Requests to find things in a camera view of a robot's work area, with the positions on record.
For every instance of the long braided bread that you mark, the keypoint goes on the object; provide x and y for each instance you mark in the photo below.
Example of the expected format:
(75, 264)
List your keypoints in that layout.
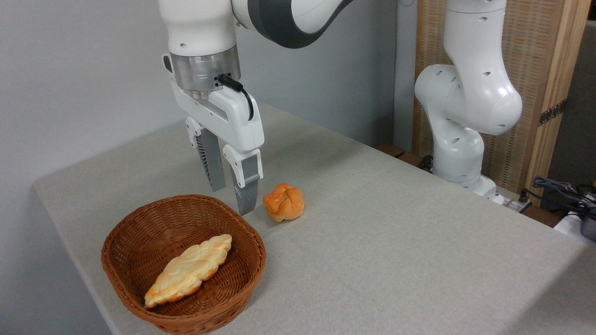
(188, 271)

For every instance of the brown wicker basket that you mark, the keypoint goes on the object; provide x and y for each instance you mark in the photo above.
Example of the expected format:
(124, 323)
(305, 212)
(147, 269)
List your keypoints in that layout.
(139, 242)

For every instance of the grey plastic container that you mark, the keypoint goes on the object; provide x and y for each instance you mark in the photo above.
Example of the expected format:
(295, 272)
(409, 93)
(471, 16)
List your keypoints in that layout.
(589, 228)

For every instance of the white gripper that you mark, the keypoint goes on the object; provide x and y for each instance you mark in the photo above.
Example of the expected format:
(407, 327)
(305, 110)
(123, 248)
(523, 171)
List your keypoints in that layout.
(235, 118)

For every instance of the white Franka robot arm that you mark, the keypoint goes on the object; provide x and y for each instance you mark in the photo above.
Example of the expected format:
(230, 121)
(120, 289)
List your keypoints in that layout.
(468, 93)

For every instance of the round orange bread roll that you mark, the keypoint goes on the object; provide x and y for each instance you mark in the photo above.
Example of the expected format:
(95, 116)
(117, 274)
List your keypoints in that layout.
(284, 202)

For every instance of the black metal screen hinge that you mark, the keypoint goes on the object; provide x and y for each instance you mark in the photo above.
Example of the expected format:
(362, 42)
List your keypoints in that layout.
(552, 112)

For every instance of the wooden woven folding screen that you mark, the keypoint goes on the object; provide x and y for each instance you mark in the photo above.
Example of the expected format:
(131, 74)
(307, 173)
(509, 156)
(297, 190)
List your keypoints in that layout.
(535, 46)

